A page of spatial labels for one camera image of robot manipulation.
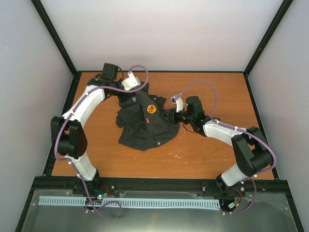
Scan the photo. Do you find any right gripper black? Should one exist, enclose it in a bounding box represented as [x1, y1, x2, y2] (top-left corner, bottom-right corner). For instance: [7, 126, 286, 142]
[159, 108, 194, 125]

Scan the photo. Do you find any dark pinstriped shirt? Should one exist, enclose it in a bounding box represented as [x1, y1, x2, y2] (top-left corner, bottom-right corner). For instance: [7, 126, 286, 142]
[116, 84, 180, 151]

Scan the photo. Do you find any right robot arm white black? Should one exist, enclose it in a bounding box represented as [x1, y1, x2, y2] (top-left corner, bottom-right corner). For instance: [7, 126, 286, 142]
[161, 95, 276, 195]

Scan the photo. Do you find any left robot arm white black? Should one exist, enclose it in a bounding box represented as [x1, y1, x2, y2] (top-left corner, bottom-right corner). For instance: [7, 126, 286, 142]
[51, 63, 141, 195]

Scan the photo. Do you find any clear plastic sheet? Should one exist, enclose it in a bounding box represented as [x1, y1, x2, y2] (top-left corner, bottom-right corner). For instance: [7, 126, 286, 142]
[25, 190, 297, 232]

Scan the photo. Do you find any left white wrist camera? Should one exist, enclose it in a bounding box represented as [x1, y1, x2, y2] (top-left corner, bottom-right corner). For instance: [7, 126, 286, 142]
[121, 71, 141, 91]

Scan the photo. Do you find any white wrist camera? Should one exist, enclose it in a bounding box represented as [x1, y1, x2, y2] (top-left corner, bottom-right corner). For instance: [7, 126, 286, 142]
[121, 71, 141, 91]
[170, 95, 184, 113]

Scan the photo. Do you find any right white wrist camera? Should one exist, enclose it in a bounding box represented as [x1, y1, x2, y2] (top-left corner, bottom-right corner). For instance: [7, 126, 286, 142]
[170, 95, 184, 113]

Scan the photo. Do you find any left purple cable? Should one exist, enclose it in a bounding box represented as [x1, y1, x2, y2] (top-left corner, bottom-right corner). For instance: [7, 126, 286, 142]
[54, 65, 150, 220]

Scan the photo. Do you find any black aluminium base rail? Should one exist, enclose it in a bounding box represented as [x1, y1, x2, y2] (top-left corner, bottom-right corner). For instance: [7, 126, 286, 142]
[33, 176, 289, 198]

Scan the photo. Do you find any black enclosure frame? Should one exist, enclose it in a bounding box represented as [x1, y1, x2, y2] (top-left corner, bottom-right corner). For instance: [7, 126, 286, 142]
[16, 0, 304, 232]

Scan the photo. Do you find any light blue slotted cable duct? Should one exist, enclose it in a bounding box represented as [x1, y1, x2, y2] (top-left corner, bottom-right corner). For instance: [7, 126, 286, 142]
[38, 196, 220, 210]

